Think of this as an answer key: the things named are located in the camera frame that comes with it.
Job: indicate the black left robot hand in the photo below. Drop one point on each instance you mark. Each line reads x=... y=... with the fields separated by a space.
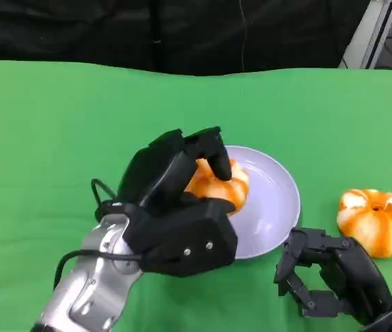
x=150 y=166

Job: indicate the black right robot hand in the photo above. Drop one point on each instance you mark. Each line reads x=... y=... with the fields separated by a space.
x=354 y=269

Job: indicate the orange white toy bread roll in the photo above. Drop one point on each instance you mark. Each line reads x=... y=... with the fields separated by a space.
x=223 y=193
x=375 y=224

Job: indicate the lilac plate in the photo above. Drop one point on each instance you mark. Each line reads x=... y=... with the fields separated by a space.
x=271 y=207

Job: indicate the green table cloth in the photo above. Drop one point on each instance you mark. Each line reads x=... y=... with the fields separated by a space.
x=43 y=138

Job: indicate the black backdrop curtain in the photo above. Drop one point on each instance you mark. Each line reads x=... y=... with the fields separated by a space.
x=78 y=27

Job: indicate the aluminium frame profile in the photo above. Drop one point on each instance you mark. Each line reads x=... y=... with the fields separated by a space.
x=368 y=34

